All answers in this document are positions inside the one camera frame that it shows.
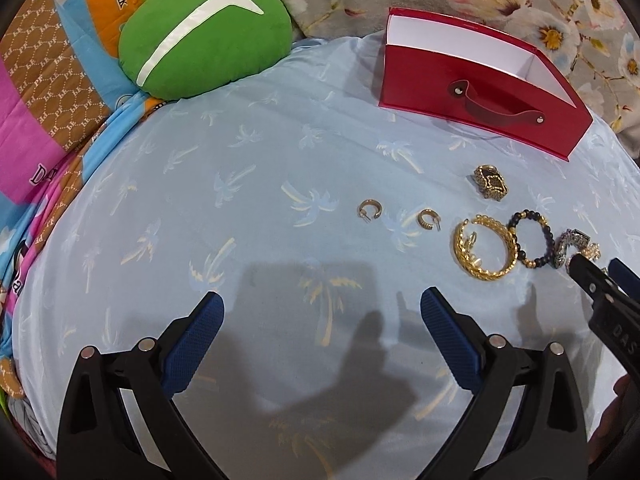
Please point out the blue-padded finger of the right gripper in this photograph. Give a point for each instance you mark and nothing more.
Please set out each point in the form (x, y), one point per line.
(625, 278)

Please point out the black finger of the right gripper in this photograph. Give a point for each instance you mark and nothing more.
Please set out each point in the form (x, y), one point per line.
(597, 283)

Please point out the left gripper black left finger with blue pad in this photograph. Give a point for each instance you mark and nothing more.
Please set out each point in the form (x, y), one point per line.
(95, 436)

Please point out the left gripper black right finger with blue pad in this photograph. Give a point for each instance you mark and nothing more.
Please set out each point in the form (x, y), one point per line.
(547, 439)

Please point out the pearl gold drop earring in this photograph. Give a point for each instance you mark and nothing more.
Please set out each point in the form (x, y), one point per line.
(591, 251)

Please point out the person's right hand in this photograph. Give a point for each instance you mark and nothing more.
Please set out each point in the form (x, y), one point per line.
(597, 441)

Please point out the right gold hoop earring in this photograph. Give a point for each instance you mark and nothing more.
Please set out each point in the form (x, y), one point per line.
(428, 219)

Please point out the gold hoop earring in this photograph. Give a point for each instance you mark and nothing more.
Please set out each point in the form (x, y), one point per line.
(369, 210)
(428, 219)

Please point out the left gold hoop earring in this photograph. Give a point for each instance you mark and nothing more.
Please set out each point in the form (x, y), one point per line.
(369, 210)

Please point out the grey floral blanket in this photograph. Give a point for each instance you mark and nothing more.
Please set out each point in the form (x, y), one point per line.
(593, 43)

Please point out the red open gift box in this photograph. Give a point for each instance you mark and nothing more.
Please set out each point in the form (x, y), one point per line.
(451, 68)

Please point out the light blue palm-print sheet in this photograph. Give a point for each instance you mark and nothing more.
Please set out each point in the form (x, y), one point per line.
(323, 368)

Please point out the colourful patterned quilt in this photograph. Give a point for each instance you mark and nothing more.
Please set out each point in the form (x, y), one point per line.
(65, 105)

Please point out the green round plush pillow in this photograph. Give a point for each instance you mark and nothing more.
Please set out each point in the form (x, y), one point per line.
(175, 49)

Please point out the gold chain bangle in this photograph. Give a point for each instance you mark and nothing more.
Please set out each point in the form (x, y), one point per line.
(484, 247)

